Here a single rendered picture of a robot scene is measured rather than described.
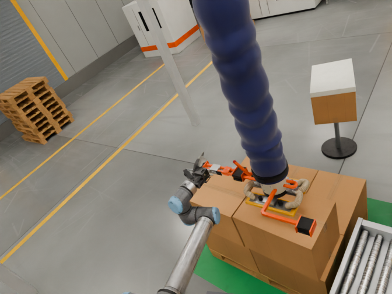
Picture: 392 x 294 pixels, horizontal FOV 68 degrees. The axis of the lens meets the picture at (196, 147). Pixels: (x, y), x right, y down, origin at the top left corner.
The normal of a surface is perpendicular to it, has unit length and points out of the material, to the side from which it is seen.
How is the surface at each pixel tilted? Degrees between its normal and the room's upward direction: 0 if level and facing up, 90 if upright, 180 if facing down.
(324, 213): 0
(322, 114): 90
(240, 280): 0
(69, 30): 90
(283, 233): 0
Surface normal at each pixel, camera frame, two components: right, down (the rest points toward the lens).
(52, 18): 0.76, 0.12
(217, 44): -0.62, 0.41
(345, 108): -0.31, 0.66
